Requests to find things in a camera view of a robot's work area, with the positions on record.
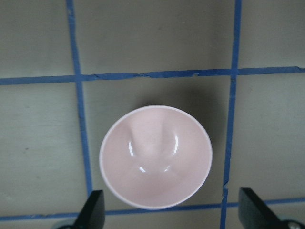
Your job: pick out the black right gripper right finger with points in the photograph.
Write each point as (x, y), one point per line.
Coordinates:
(255, 214)

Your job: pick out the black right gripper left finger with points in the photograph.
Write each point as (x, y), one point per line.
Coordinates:
(92, 215)

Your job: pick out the pink bowl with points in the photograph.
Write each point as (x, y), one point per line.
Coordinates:
(155, 157)

